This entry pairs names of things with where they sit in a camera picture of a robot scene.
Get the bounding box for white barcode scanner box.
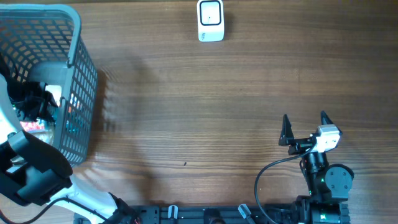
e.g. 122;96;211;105
197;0;224;42

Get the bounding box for grey plastic lattice basket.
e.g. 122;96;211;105
1;4;98;166

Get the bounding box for red snack packet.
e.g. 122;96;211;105
20;120;45;132

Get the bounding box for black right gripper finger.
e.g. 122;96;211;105
279;114;295;146
320;111;334;125

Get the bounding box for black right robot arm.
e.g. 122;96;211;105
279;111;354;223

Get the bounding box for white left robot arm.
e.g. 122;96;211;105
1;77;138;223

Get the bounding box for black right camera cable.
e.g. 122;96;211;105
254;144;317;224

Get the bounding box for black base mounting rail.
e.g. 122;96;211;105
73;203;351;224

